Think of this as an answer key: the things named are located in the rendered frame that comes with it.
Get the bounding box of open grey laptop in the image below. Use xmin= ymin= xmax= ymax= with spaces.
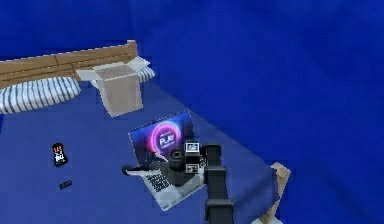
xmin=127 ymin=109 xmax=208 ymax=212

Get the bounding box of small black flat bar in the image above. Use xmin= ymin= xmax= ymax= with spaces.
xmin=58 ymin=179 xmax=74 ymax=191

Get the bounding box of blue bed with wooden headboard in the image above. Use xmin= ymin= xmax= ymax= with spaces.
xmin=0 ymin=39 xmax=292 ymax=224

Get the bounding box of blue white striped pillow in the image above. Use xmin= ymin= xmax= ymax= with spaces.
xmin=0 ymin=76 xmax=82 ymax=115
xmin=137 ymin=66 xmax=156 ymax=84

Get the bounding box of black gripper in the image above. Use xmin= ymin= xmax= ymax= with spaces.
xmin=121 ymin=148 xmax=188 ymax=188

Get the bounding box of open beige cardboard box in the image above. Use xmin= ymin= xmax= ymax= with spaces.
xmin=75 ymin=56 xmax=151 ymax=119

